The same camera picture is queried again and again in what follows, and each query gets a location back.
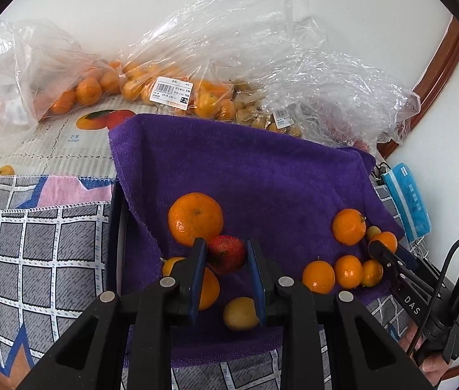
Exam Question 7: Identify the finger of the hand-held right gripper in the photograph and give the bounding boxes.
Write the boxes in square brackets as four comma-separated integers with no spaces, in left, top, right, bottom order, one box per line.
[396,247,437,284]
[368,240,408,278]

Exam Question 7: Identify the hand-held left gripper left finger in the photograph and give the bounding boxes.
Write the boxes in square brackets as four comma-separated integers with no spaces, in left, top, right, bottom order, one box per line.
[18,238,208,390]

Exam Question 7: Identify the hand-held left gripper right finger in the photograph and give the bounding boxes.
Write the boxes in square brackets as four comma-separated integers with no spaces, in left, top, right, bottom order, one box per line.
[246,239,435,390]

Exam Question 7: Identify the small mandarin orange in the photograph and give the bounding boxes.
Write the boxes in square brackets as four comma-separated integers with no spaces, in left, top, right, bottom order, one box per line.
[370,231,398,254]

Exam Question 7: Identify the oval orange citrus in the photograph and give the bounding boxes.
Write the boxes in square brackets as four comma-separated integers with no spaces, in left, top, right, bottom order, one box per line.
[161,257,221,311]

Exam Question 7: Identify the small red fruit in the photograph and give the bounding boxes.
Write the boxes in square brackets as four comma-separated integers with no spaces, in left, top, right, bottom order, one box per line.
[207,235,247,276]

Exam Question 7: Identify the large mandarin orange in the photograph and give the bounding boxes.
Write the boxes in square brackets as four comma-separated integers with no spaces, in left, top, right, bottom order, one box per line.
[168,192,224,248]

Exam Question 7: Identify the black tray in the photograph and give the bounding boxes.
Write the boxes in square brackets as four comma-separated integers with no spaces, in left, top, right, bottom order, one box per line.
[107,183,132,321]

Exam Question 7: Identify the purple towel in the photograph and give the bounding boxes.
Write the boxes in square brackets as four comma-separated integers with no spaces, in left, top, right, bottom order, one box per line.
[108,114,406,370]

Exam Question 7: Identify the person's right hand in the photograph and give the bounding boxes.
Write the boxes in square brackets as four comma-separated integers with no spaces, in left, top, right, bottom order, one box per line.
[400,321,453,383]

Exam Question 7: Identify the blue tissue pack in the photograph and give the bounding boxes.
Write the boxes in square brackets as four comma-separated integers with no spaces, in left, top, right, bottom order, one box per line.
[384,163,431,238]

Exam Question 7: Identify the pile of bagged red fruit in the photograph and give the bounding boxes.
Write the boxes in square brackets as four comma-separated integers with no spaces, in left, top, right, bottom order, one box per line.
[323,106,373,152]

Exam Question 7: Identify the grey checked star cloth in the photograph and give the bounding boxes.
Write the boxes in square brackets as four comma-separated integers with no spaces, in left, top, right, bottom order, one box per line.
[0,175,401,390]

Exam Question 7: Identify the pile of bagged golden berries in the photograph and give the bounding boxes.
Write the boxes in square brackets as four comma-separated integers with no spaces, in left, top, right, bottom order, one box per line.
[233,81,303,139]

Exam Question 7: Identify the pile of bagged kumquats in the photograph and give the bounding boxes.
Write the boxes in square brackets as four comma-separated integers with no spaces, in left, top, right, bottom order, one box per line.
[119,61,237,121]

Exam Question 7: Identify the fruit print paper mat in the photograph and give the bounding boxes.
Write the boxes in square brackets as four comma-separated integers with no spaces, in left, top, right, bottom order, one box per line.
[0,106,141,179]

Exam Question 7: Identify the pile of bagged mandarins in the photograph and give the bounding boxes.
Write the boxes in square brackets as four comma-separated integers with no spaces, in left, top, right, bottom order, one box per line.
[48,61,122,115]

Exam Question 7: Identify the clear plastic bag of kumquats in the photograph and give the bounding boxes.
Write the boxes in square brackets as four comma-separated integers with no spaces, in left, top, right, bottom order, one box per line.
[117,0,307,123]

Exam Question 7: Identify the clear plastic bag of mandarins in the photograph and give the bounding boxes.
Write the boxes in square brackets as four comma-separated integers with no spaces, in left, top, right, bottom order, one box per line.
[0,20,122,139]

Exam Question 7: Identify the brown wooden door frame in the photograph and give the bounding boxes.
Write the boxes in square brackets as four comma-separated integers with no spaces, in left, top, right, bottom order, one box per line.
[376,16,459,157]

